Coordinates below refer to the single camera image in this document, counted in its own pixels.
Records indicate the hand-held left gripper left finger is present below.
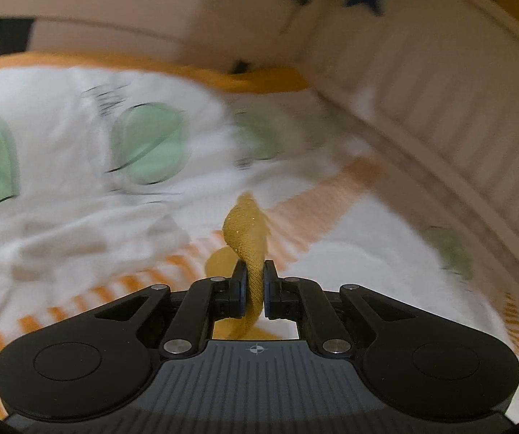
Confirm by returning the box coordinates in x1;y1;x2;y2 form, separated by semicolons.
94;261;248;359

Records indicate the mustard yellow knit sweater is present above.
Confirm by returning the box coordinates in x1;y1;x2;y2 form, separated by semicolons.
205;192;275;341

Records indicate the white leaf-print bedsheet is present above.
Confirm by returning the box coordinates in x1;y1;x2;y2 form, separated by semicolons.
0;52;519;423

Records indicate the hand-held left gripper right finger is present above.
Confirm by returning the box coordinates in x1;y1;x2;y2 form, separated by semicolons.
263;259;417;359

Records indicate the light wooden bed frame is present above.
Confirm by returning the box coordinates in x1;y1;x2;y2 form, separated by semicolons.
302;0;519;319

